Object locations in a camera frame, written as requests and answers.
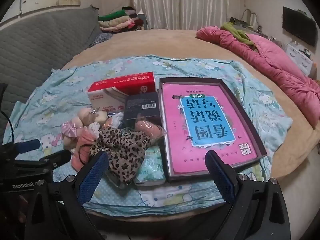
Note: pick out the plush bear with purple ribbon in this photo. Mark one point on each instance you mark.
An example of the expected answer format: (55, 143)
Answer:
(100, 117)

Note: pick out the white plastic packet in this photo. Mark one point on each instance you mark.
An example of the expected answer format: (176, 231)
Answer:
(116, 120)

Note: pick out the red and white tissue box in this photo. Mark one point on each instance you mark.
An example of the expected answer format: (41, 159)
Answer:
(120, 82)

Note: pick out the green tissue pack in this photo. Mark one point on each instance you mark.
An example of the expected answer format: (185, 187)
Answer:
(152, 170)

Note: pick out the white curtain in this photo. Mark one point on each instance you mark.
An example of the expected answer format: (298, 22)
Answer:
(180, 2)

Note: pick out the coral pink hair band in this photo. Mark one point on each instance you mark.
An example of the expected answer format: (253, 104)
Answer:
(77, 160)

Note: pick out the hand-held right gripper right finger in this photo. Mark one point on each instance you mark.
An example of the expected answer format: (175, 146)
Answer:
(220, 177)

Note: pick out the leopard print scrunchie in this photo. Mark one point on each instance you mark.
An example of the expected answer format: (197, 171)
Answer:
(125, 152)

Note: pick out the arched table mirror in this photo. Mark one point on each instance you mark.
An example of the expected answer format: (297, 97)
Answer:
(248, 17)

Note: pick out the green cloth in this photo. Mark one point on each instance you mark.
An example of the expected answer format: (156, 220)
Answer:
(237, 33)

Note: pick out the stack of folded blankets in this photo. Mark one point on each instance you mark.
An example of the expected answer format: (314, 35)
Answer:
(117, 21)

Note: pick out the dark floral cloth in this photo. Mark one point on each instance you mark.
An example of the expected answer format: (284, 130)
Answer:
(100, 38)

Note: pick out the shallow brown cardboard box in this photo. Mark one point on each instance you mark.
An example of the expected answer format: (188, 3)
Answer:
(250, 130)

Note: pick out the pink quilt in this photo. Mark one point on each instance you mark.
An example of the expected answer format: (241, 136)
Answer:
(275, 62)

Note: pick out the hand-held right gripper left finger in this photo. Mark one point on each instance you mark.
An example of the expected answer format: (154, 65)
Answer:
(92, 177)

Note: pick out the black television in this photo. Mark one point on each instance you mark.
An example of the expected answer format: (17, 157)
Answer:
(300, 25)

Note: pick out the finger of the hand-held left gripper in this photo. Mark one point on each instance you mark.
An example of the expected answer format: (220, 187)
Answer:
(55, 158)
(27, 146)

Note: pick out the plush bear with pink ribbon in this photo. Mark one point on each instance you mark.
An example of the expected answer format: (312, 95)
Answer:
(70, 128)

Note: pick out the tan bed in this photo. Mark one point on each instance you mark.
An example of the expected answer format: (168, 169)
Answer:
(175, 42)

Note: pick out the cartoon cat printed blanket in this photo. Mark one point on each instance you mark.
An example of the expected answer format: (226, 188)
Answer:
(62, 92)

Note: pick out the pink book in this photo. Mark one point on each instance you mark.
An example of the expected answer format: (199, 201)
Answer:
(175, 135)

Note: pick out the white drawer cabinet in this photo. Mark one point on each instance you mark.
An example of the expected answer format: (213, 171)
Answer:
(300, 57)

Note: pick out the dark navy box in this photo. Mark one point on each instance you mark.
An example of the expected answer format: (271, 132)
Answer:
(142, 105)

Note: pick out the grey quilted cover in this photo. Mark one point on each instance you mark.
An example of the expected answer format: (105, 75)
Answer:
(37, 42)

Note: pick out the wrapped peach sponge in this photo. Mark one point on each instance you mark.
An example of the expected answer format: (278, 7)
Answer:
(147, 128)

